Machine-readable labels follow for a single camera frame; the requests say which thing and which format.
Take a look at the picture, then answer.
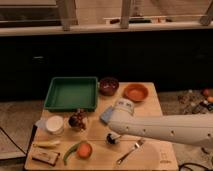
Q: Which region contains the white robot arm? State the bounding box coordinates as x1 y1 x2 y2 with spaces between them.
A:
108 98 213 149

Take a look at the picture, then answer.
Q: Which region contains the green plastic tray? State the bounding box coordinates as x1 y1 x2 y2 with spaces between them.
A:
44 77 98 112

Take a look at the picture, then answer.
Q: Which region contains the dark red bowl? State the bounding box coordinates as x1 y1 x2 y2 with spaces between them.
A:
99 77 119 96

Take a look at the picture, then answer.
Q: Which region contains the blue sponge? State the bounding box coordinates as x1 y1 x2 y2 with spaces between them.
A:
99 106 113 124

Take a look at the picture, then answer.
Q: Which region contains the orange bowl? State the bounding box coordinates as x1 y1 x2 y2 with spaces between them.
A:
123 83 149 102

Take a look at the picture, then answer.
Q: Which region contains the brown toy figure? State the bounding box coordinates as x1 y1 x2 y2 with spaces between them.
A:
68 109 86 131

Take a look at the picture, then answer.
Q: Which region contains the white round container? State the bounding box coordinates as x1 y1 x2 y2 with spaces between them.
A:
45 116 64 134

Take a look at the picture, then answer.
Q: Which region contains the silver fork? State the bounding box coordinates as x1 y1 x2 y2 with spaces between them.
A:
116 139 145 165

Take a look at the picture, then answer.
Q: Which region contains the orange carrot slice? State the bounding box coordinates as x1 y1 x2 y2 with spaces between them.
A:
77 143 92 159

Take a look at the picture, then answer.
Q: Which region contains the green pepper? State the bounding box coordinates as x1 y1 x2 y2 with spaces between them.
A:
63 142 82 165

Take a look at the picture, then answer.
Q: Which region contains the yellow banana piece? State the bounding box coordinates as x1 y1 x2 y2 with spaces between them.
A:
33 141 61 148

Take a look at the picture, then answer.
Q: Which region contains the brown wooden block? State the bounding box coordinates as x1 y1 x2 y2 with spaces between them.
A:
32 148 60 166

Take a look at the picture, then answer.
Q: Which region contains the black cable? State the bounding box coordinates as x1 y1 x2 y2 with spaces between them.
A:
0 126 28 156

